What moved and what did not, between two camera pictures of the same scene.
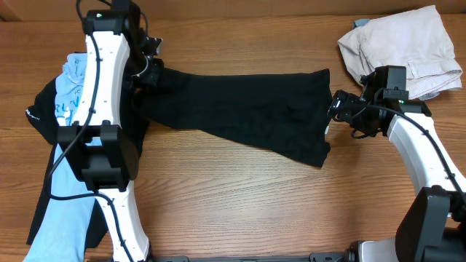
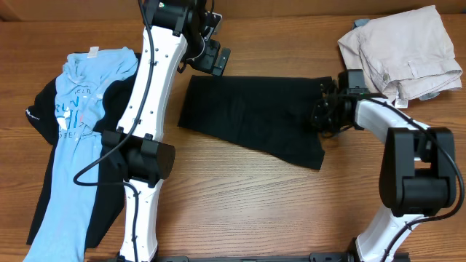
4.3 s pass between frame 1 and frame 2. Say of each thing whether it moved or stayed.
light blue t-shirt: stayed
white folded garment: stayed
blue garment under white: stayed
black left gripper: moved
